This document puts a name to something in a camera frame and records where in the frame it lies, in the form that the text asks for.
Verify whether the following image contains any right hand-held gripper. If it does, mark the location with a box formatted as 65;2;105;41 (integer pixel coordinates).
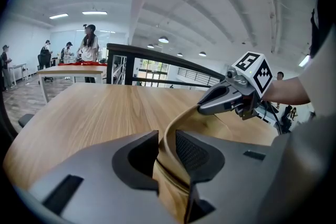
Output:
197;51;274;121

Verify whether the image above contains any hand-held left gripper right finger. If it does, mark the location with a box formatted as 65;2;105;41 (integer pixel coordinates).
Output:
175;129;274;224

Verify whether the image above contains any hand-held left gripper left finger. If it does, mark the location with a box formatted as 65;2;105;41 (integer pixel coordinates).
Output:
27;130;183;224

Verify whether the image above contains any person's right forearm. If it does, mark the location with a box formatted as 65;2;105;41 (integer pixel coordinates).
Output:
261;74;312;105

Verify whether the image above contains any glass window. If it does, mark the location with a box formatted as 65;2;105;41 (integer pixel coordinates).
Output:
135;58;169;87

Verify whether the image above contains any black office chair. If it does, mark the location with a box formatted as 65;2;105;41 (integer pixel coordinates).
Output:
17;113;35;129
37;54;55;82

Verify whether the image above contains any person's black shirt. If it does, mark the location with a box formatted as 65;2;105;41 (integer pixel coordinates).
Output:
309;6;326;60

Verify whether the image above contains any wooden table with white legs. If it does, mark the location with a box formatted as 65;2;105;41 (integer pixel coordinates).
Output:
36;64;108;104

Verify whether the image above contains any red cloth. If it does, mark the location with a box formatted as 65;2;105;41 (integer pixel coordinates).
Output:
57;60;103;67

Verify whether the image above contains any black railing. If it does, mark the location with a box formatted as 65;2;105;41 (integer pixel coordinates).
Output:
106;43;226;89

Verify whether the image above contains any white desk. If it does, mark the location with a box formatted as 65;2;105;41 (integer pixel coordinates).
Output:
9;62;29;87

